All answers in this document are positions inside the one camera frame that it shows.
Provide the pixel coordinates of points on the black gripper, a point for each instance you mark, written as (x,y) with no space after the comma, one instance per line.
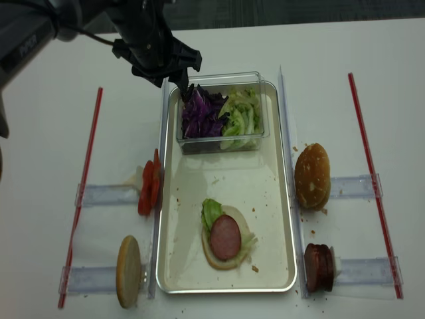
(148,44)

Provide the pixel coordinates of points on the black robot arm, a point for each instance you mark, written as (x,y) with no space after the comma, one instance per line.
(27,26)

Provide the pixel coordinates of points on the green lettuce pile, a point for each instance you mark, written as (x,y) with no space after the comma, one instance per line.
(243,110)

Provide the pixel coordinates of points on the red tomato slices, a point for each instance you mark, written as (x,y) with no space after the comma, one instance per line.
(150,185)

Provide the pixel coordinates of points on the lettuce leaf on bun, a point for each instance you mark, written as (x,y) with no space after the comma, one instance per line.
(211,211)

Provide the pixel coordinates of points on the dark meat patties stack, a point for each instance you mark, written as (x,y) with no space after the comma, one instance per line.
(319,268)

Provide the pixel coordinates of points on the white block behind patties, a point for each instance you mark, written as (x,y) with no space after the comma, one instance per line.
(337,264)

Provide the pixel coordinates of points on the purple cabbage pile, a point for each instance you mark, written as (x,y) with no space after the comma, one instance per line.
(201,115)

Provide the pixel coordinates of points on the clear plastic salad box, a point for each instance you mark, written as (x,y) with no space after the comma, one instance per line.
(222,83)

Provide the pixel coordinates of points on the white block behind tomatoes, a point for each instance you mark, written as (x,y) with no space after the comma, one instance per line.
(136,180)

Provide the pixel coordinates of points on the cream metal serving tray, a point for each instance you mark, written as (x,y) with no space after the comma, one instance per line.
(254,182)

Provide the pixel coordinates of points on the left red straw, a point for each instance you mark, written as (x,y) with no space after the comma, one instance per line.
(68,263)

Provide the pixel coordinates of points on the red straw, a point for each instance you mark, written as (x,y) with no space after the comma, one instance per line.
(68,263)
(380,207)

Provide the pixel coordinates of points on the right long clear divider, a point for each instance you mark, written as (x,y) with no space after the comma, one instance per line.
(294,207)

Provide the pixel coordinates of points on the upper left clear holder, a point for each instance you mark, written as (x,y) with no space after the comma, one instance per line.
(89,195)

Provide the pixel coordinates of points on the clear holder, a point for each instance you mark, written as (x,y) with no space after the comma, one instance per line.
(88,280)
(374,271)
(356,187)
(89,195)

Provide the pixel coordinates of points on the sesame bun tops right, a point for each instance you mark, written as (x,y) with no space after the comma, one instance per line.
(312,177)

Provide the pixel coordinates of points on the round pink sausage slice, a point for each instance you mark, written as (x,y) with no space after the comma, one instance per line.
(225,238)

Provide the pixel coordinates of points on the bottom bun on tray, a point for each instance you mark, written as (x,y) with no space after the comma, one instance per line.
(248,240)

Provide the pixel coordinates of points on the upper right clear holder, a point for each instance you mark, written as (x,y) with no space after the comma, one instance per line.
(356,187)

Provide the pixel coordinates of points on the upright bun half left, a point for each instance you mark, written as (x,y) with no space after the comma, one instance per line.
(128,272)

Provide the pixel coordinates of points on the lower left clear holder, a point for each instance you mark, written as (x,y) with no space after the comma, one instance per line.
(88,280)

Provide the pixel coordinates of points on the lower right clear holder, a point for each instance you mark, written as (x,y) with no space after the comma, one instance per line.
(374,271)

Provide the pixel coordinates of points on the right red straw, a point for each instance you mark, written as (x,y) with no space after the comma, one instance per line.
(380,207)

